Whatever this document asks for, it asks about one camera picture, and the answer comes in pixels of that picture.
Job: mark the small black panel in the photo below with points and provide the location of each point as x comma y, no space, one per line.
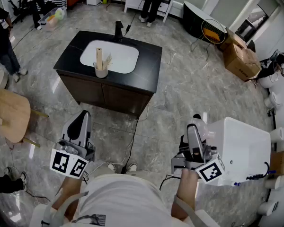
251,46

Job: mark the person's left forearm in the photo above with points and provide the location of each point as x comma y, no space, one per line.
68,188

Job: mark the person's shoe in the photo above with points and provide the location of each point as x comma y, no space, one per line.
111,167
132,167

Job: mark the person's right shoe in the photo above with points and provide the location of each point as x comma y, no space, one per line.
132,167

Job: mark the dark wooden vanity cabinet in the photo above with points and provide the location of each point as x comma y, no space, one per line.
90,91

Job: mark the round wooden table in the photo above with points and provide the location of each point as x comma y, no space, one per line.
9,112

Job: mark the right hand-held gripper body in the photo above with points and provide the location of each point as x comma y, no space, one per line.
210,170

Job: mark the black office chair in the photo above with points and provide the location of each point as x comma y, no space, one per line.
15,8

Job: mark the dark green bathtub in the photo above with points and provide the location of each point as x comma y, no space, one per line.
191,20

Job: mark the person's beige trousers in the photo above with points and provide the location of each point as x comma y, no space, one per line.
101,172

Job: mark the small beige tube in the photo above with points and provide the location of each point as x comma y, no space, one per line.
107,61

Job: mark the person's right forearm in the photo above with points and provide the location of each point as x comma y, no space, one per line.
188,188

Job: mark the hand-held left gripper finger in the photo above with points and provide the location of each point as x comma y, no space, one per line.
67,132
87,131

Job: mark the small cardboard box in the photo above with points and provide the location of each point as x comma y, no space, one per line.
279,162

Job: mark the grey roller blind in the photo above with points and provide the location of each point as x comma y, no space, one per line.
236,1

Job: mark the black framed mirror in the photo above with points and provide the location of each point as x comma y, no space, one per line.
255,20

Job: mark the white ceramic toilet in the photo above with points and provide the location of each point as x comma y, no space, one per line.
273,183
273,100
267,208
269,81
282,134

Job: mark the large cardboard box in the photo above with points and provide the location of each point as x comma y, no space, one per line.
241,65

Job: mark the clear plastic storage bin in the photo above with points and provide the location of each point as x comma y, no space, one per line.
52,21

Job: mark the orange seat cushion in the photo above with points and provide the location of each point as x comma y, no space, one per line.
211,34

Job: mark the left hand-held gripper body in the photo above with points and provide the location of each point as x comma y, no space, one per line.
68,162

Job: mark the person's left shoe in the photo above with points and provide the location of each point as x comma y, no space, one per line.
111,167

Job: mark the black power adapter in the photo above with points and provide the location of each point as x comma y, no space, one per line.
128,28

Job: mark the beige cup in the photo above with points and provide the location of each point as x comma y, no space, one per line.
101,73

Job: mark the black faucet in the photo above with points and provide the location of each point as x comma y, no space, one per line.
118,32

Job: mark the white sink basin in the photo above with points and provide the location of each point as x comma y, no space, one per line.
123,55

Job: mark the person's white shirt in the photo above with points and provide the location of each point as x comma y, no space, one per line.
123,197

